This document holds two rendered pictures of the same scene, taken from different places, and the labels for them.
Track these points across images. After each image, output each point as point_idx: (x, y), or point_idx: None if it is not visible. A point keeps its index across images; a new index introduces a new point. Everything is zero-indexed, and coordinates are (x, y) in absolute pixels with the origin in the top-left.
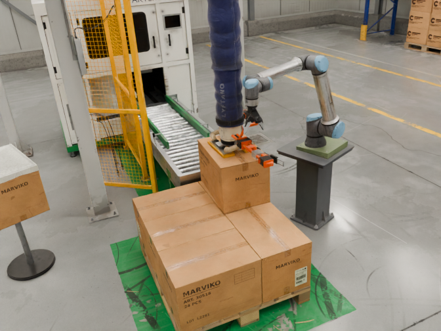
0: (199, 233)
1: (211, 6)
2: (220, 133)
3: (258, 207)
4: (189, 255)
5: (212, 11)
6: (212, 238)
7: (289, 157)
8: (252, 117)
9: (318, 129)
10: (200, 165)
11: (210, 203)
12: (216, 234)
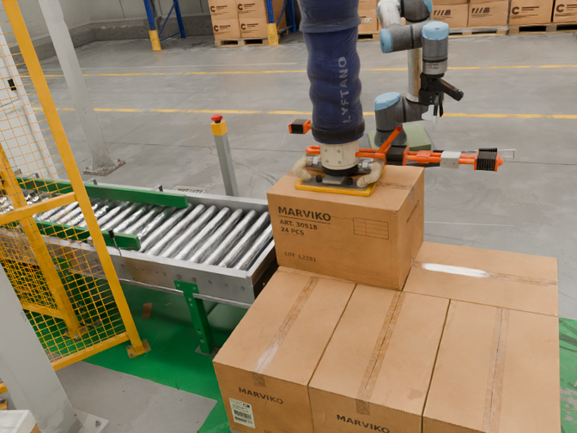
0: (422, 340)
1: None
2: (333, 159)
3: (424, 256)
4: (476, 382)
5: None
6: (452, 332)
7: None
8: (448, 94)
9: (406, 114)
10: (277, 239)
11: (355, 289)
12: (446, 324)
